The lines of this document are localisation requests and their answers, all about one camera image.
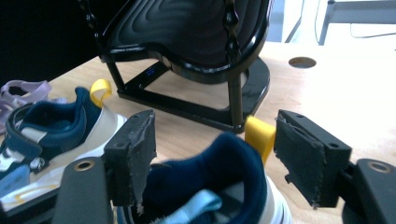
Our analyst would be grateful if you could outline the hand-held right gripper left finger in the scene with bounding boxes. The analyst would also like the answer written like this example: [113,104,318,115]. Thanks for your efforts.
[104,108,158,208]

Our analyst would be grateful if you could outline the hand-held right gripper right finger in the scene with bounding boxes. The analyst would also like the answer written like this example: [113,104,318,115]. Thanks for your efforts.
[274,109,353,209]

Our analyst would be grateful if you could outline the navy and white sneaker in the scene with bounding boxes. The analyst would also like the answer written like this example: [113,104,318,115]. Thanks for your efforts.
[116,115,293,224]
[0,77,129,213]

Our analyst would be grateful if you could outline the purple sandal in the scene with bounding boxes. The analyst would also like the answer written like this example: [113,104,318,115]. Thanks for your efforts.
[0,79,68,134]

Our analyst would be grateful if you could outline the black floor cables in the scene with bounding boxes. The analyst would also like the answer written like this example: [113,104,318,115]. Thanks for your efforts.
[349,22,396,40]

